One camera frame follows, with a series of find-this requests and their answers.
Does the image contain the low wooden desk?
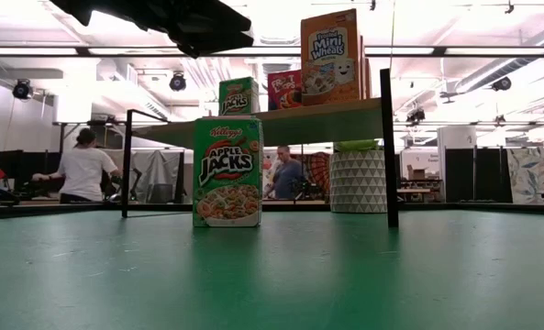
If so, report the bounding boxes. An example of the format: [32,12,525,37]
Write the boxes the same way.
[393,186,438,204]

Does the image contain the black monitor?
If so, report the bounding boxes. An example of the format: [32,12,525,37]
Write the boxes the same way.
[0,148,61,193]

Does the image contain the orange patterned cloth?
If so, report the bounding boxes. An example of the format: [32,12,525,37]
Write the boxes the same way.
[301,151,332,201]

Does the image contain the black rig frame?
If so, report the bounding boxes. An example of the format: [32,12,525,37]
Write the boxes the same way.
[0,201,544,219]

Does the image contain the green table mat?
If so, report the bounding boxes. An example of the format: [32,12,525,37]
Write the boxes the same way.
[0,208,544,330]

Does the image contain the wooden shelf with black frame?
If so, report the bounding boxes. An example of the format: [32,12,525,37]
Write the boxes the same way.
[120,68,400,229]

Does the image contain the person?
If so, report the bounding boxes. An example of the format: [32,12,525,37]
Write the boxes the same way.
[264,145,304,201]
[30,127,122,204]

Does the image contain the leaf patterned cloth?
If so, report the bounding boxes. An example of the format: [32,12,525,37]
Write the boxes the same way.
[505,147,544,206]

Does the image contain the green plant in patterned pot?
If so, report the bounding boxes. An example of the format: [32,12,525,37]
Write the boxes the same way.
[329,138,388,215]

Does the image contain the dark office chair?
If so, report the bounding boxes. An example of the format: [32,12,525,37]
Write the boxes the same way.
[150,182,174,205]

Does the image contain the green Apple Jacks box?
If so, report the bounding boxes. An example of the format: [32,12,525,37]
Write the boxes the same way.
[192,115,264,229]
[217,76,261,116]

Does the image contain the small black desk robot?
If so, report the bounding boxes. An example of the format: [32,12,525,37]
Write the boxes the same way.
[289,176,316,201]

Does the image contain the black partition panels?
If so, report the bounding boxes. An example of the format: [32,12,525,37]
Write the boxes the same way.
[444,147,514,204]

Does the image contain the orange Frosted Mini Wheats box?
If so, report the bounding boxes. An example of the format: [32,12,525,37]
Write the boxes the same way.
[300,7,362,107]
[359,34,373,101]

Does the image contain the grey hanging cloth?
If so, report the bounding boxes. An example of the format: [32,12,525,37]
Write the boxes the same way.
[131,149,183,205]

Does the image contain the red Froot Loops box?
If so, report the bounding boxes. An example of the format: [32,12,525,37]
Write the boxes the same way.
[266,69,304,111]

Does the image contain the cardboard box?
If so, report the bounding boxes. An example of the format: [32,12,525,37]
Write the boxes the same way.
[406,164,428,182]

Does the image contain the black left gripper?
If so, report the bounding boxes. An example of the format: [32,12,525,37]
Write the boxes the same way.
[49,0,256,60]

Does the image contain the white pillar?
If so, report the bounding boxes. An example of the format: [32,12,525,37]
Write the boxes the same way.
[436,125,479,203]

